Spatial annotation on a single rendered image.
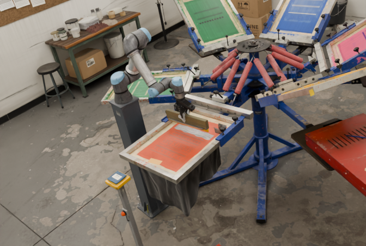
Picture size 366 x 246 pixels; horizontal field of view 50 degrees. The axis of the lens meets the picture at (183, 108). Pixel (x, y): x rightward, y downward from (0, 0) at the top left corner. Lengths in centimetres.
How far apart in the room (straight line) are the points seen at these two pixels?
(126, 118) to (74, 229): 132
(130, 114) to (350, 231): 202
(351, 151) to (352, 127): 26
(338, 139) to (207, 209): 159
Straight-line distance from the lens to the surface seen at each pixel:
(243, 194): 388
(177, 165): 279
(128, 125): 326
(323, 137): 267
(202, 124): 287
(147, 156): 294
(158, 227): 374
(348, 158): 252
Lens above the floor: 267
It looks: 30 degrees down
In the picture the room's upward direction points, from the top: 11 degrees counter-clockwise
